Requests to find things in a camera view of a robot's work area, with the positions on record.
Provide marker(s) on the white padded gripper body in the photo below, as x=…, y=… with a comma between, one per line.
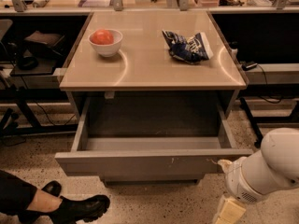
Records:
x=237, y=181

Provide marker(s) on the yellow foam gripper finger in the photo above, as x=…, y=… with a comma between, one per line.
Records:
x=229, y=210

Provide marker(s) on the grey top drawer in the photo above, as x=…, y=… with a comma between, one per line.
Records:
x=149, y=140

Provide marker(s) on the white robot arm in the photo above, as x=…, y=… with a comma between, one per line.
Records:
x=249, y=180

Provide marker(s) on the grey cabinet with beige top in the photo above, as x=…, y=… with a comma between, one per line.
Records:
x=143, y=62

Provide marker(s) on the black table leg right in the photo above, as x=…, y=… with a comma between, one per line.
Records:
x=253, y=123

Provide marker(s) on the black leather shoe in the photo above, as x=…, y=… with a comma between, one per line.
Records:
x=69, y=212

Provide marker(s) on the blue crumpled chip bag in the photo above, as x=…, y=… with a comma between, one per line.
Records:
x=190, y=50

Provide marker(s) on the white ceramic bowl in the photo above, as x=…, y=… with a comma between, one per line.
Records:
x=108, y=50

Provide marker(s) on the red apple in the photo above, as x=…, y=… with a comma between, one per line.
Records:
x=102, y=37

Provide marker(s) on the person's leg with black trousers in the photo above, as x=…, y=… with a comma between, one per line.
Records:
x=17, y=195

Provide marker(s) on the dark box on shelf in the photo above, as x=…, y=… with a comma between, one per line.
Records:
x=48, y=46

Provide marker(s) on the black power adapter with cable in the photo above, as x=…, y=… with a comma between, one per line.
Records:
x=248, y=66

